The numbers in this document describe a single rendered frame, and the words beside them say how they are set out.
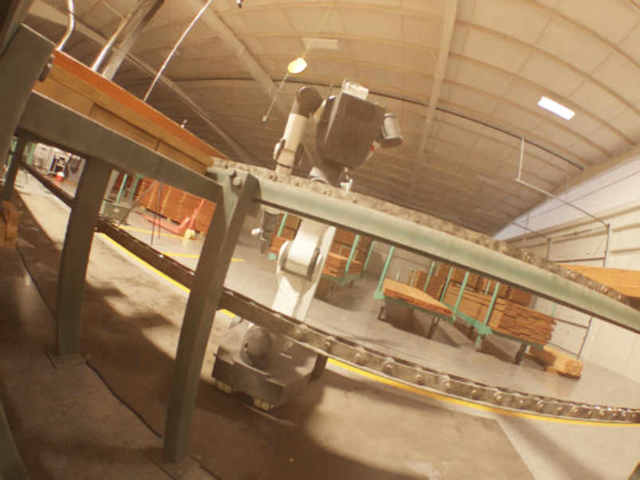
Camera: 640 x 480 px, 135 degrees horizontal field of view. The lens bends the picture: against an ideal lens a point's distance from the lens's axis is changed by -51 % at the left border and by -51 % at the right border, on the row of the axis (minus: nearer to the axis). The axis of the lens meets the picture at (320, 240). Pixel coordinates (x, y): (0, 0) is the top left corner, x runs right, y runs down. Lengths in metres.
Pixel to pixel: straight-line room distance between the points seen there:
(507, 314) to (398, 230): 3.37
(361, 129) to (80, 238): 1.14
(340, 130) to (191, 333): 0.91
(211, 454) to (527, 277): 0.95
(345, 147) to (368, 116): 0.17
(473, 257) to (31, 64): 0.66
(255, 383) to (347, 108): 1.14
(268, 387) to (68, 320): 0.81
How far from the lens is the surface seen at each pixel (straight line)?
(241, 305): 0.63
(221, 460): 0.94
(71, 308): 1.13
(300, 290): 1.26
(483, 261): 0.53
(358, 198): 0.56
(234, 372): 1.12
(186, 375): 0.66
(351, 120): 1.14
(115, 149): 0.40
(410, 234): 0.51
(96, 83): 0.56
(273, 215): 1.34
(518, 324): 3.91
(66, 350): 1.21
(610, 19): 7.76
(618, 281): 0.91
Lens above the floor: 0.72
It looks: 1 degrees up
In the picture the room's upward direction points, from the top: 19 degrees clockwise
